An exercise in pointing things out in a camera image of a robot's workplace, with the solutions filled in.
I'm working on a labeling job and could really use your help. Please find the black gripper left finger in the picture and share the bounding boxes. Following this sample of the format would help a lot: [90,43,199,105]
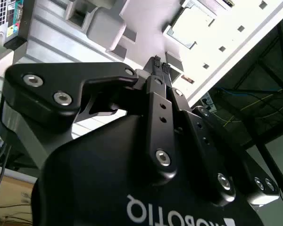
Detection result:
[0,55,179,186]

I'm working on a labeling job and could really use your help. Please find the silver topped CPU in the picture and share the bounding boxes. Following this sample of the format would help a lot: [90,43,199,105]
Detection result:
[164,0,219,49]

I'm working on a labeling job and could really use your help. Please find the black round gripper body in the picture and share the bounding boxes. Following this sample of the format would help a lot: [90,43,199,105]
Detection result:
[30,114,283,226]

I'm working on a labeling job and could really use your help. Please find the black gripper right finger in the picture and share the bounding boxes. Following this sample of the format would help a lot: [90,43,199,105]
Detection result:
[162,62,281,207]

